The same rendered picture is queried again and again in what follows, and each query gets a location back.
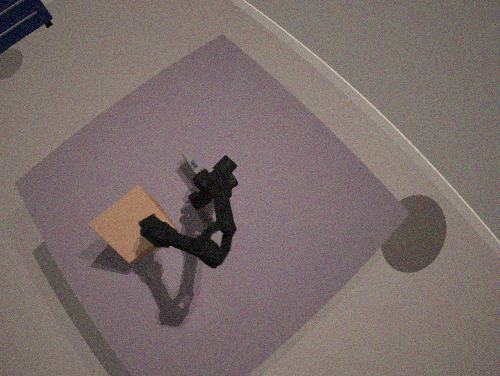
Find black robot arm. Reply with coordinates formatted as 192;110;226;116
138;155;237;269

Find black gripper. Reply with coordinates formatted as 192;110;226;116
188;172;238;210

